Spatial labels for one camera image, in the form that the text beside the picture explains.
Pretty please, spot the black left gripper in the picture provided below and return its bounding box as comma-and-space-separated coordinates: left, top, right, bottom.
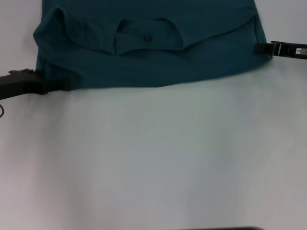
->
0, 68, 72, 101

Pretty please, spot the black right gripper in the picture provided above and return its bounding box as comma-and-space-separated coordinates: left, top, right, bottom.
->
254, 40, 307, 60

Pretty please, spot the teal printed t-shirt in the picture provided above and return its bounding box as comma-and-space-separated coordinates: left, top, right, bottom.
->
33, 0, 274, 91

